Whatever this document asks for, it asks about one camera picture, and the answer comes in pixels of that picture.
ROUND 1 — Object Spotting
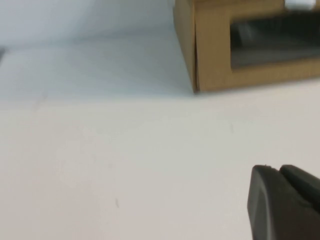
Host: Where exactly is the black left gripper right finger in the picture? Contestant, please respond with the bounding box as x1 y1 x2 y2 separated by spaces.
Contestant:
278 163 320 209

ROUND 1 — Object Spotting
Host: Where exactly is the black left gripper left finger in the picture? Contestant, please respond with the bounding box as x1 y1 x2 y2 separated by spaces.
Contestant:
246 164 320 240

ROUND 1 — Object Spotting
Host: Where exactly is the cardboard drawer with window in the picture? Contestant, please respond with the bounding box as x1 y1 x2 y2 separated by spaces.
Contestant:
194 0 320 94

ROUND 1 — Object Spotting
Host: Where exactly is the white plastic drawer handle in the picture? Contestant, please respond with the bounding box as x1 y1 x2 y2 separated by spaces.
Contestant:
284 0 316 11

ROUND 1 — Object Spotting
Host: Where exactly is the brown cardboard shoe box shell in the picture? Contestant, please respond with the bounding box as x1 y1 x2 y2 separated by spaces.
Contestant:
173 0 201 95

